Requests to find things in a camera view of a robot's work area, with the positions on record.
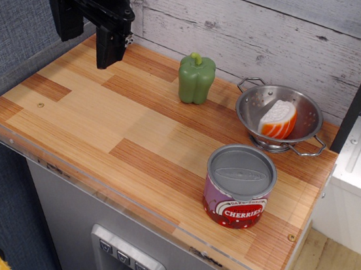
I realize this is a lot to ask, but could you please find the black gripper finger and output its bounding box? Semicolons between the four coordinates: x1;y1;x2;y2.
95;27;127;69
49;0;84;42

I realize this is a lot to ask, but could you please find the grey toy fridge cabinet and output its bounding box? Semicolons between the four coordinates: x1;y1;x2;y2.
12;158;270;270

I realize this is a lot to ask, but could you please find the clear acrylic table guard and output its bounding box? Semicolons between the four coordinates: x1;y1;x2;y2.
0;37;338;270

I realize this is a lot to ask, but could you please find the orange white toy salmon piece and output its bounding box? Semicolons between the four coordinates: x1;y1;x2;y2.
258;100;298;140

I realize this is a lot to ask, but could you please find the white toy sink unit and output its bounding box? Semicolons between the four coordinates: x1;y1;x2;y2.
311;117;361;254

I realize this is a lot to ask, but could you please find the toy cherries can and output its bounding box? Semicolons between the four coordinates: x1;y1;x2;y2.
202;144;277;229

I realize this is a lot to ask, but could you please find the green toy bell pepper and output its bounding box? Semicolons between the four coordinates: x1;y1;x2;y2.
178;52;216;105

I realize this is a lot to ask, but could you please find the silver metal colander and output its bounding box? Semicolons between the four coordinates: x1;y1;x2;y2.
236;77;326;157

